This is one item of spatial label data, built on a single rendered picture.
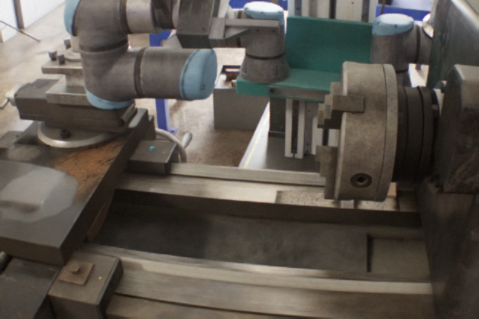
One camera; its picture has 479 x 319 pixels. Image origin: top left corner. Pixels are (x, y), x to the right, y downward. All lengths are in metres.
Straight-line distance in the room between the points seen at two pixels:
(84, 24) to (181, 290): 0.51
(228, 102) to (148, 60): 2.20
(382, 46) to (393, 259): 0.84
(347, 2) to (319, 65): 0.27
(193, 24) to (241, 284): 0.49
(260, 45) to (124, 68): 1.04
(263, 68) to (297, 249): 0.85
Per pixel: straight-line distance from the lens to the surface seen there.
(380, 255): 1.23
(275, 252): 1.19
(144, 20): 0.80
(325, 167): 0.93
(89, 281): 0.96
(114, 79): 0.86
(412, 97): 0.89
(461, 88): 0.68
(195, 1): 0.79
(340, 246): 1.22
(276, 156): 2.26
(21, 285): 1.00
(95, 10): 0.83
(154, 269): 1.01
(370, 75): 0.86
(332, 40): 1.95
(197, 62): 0.82
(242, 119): 3.06
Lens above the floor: 1.55
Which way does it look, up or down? 31 degrees down
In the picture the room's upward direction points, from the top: 1 degrees counter-clockwise
